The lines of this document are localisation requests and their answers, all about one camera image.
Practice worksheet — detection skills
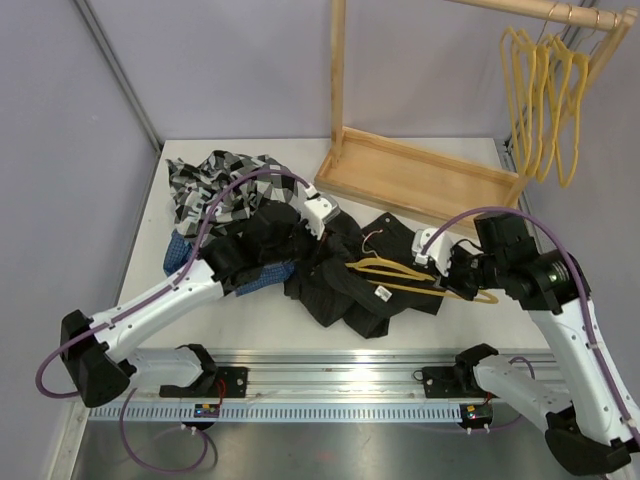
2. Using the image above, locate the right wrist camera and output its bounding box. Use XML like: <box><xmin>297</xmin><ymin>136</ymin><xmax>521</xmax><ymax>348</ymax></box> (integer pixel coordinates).
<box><xmin>411</xmin><ymin>228</ymin><xmax>454</xmax><ymax>276</ymax></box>

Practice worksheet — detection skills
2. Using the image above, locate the purple cable under duct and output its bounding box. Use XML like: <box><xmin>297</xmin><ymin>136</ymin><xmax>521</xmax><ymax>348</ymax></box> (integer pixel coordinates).
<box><xmin>119</xmin><ymin>389</ymin><xmax>219</xmax><ymax>474</ymax></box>

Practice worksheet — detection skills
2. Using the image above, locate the wooden clothes rack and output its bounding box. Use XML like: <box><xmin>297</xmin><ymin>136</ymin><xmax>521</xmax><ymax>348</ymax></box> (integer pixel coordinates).
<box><xmin>315</xmin><ymin>1</ymin><xmax>639</xmax><ymax>224</ymax></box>

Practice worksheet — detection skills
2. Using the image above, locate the black pinstripe shirt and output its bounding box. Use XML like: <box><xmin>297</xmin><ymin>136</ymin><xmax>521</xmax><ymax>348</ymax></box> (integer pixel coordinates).
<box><xmin>284</xmin><ymin>212</ymin><xmax>443</xmax><ymax>339</ymax></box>

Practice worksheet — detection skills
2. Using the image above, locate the white slotted cable duct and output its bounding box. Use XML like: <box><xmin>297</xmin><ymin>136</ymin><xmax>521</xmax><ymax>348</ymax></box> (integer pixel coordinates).
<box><xmin>89</xmin><ymin>401</ymin><xmax>461</xmax><ymax>423</ymax></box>

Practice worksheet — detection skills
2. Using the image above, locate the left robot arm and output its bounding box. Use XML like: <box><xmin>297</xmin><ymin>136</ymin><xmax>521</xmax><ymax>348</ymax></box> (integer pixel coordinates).
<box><xmin>60</xmin><ymin>196</ymin><xmax>341</xmax><ymax>408</ymax></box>

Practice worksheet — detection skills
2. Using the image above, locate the hanger of black shirt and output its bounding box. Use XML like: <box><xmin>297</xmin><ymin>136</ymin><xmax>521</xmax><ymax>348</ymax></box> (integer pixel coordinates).
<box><xmin>345</xmin><ymin>229</ymin><xmax>499</xmax><ymax>305</ymax></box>

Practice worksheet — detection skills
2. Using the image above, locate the yellow hanger of white shirt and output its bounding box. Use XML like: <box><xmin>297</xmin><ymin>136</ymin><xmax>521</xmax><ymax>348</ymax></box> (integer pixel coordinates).
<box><xmin>552</xmin><ymin>34</ymin><xmax>591</xmax><ymax>190</ymax></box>

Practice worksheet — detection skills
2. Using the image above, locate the aluminium rail base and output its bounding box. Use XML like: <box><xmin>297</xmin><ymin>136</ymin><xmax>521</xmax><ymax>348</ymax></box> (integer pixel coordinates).
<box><xmin>129</xmin><ymin>347</ymin><xmax>559</xmax><ymax>401</ymax></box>

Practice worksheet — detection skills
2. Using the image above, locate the black white checkered shirt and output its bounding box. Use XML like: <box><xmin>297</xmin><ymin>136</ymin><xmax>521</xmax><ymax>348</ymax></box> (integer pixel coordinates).
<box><xmin>166</xmin><ymin>150</ymin><xmax>299</xmax><ymax>242</ymax></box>

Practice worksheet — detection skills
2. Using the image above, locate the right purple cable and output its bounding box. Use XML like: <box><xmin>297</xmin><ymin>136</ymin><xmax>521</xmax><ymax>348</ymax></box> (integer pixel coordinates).
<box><xmin>422</xmin><ymin>207</ymin><xmax>640</xmax><ymax>441</ymax></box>

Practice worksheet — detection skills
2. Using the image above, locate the blue plaid shirt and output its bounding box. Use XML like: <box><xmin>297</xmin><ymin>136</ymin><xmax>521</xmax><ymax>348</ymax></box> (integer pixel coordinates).
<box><xmin>162</xmin><ymin>230</ymin><xmax>294</xmax><ymax>297</ymax></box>

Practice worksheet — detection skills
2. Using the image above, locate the hanger of plaid shirt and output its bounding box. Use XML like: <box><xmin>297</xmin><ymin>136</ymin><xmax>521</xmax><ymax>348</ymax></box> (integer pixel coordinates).
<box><xmin>501</xmin><ymin>29</ymin><xmax>550</xmax><ymax>176</ymax></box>

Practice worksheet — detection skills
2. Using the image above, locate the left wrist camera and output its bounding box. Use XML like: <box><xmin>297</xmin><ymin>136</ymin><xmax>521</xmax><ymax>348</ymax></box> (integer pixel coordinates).
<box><xmin>301</xmin><ymin>185</ymin><xmax>341</xmax><ymax>240</ymax></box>

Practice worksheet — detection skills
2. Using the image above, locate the yellow hanger of blue shirt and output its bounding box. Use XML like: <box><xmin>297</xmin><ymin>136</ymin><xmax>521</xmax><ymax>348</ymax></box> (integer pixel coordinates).
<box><xmin>528</xmin><ymin>34</ymin><xmax>573</xmax><ymax>183</ymax></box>

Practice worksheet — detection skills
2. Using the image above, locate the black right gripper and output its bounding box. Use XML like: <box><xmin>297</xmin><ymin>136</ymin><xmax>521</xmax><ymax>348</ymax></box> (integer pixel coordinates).
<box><xmin>430</xmin><ymin>243</ymin><xmax>508</xmax><ymax>302</ymax></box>

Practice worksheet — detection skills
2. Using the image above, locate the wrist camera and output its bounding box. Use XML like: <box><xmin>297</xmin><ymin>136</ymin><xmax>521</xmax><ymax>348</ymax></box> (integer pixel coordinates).
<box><xmin>411</xmin><ymin>228</ymin><xmax>454</xmax><ymax>276</ymax></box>
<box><xmin>301</xmin><ymin>185</ymin><xmax>341</xmax><ymax>240</ymax></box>

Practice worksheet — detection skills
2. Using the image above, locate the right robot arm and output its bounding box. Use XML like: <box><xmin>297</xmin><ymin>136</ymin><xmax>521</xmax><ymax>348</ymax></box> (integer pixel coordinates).
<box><xmin>422</xmin><ymin>206</ymin><xmax>639</xmax><ymax>476</ymax></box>

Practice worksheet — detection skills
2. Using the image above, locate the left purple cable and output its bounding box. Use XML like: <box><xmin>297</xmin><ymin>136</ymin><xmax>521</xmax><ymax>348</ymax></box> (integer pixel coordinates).
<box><xmin>35</xmin><ymin>169</ymin><xmax>314</xmax><ymax>400</ymax></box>

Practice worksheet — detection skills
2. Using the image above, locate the aluminium corner frame post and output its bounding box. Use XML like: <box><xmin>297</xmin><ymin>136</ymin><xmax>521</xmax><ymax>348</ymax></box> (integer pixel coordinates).
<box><xmin>70</xmin><ymin>0</ymin><xmax>164</xmax><ymax>157</ymax></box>

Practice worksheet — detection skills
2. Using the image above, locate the hanger of checkered shirt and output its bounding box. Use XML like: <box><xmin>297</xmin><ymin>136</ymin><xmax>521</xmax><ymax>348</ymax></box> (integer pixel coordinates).
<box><xmin>499</xmin><ymin>27</ymin><xmax>537</xmax><ymax>175</ymax></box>

